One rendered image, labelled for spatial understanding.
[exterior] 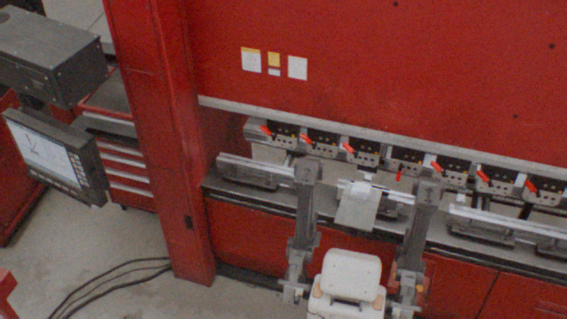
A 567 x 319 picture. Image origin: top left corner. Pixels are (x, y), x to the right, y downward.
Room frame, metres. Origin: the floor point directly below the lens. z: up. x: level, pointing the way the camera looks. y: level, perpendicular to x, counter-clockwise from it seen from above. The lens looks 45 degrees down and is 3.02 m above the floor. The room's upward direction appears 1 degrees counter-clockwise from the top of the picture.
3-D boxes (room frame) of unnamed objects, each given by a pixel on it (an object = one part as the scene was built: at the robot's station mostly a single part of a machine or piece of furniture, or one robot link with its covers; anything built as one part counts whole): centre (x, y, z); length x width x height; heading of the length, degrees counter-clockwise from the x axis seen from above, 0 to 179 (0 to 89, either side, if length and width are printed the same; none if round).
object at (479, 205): (2.00, -1.14, 0.81); 0.64 x 0.08 x 0.14; 161
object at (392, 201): (1.82, -0.50, 0.92); 0.39 x 0.06 x 0.10; 71
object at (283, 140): (1.98, -0.05, 1.26); 0.15 x 0.09 x 0.17; 71
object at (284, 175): (2.03, 0.07, 0.92); 0.50 x 0.06 x 0.10; 71
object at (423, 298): (1.44, -0.64, 0.75); 0.20 x 0.16 x 0.18; 71
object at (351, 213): (1.70, -0.40, 1.00); 0.26 x 0.18 x 0.01; 161
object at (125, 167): (2.67, 0.85, 0.50); 0.50 x 0.50 x 1.00; 71
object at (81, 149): (1.68, 0.92, 1.42); 0.45 x 0.12 x 0.36; 59
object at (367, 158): (1.85, -0.42, 1.26); 0.15 x 0.09 x 0.17; 71
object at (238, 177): (1.99, 0.14, 0.89); 0.30 x 0.05 x 0.03; 71
